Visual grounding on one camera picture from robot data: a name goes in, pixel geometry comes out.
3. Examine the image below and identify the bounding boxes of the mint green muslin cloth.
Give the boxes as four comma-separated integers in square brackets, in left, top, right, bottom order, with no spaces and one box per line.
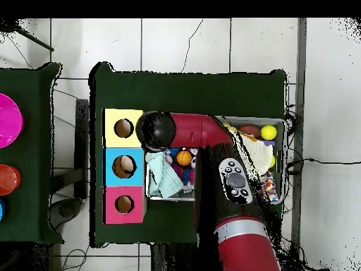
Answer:
[145,150,184,198]

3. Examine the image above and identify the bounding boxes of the clear mesh bin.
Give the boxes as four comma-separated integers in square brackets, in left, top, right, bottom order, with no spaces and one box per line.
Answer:
[145,114,286,203]

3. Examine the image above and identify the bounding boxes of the wooden box with three holes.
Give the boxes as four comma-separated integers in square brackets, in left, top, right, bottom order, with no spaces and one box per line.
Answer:
[102,108,149,225]

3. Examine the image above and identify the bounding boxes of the small orange basketball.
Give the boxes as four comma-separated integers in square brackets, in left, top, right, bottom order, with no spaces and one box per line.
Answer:
[176,149,193,167]

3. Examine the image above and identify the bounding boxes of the dark green table cloth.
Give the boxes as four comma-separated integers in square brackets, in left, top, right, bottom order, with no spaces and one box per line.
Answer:
[89,61,288,248]

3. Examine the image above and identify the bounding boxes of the brown toy football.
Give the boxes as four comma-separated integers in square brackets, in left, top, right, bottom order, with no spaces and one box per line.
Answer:
[240,124,262,139]

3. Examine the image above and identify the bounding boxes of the cream yellow muslin cloth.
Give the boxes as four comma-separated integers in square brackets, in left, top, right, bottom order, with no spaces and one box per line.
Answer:
[228,126,276,176]

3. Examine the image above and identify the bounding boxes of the yellow ball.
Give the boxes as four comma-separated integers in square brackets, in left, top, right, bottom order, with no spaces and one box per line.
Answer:
[261,124,278,141]

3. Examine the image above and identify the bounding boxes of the black floor stand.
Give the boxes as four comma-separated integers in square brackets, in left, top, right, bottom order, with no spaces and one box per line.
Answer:
[49,98,90,226]

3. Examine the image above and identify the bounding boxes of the green cloth side table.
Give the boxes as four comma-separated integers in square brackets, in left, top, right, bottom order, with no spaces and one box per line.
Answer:
[0,63,63,245]

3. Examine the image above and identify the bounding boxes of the pink bowl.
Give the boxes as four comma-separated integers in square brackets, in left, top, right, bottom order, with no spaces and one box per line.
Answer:
[0,92,24,150]

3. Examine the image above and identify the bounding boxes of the red cup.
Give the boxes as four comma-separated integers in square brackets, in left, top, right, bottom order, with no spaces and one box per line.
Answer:
[0,164,22,196]

